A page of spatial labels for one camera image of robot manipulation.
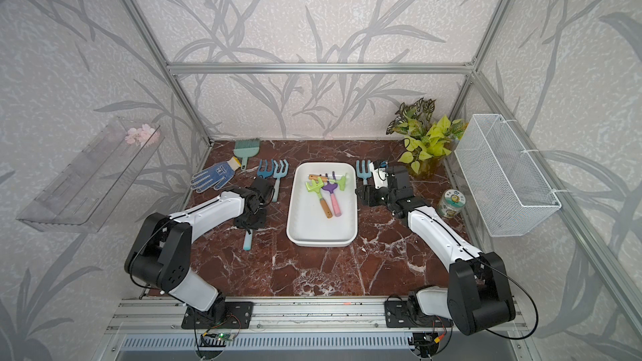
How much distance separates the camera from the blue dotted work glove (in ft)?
3.50

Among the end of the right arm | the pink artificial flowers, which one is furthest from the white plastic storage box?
the pink artificial flowers

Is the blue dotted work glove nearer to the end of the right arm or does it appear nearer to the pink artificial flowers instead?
the pink artificial flowers

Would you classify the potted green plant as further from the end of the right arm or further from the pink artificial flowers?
the pink artificial flowers

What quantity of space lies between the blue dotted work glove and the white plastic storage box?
1.04 feet

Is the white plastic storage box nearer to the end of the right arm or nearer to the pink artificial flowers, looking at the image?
the end of the right arm

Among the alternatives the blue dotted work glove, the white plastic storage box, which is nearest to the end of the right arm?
the white plastic storage box

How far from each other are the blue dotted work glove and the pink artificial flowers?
12.7 inches

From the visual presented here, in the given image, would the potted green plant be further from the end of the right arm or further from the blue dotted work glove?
the blue dotted work glove

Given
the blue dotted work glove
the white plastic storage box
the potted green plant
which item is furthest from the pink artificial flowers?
the potted green plant

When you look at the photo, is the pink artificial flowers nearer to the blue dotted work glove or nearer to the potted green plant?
the blue dotted work glove

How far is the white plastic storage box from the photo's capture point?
867mm

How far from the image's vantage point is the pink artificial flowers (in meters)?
0.77

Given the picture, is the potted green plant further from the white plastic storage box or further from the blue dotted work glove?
the blue dotted work glove

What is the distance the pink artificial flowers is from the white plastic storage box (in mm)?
490
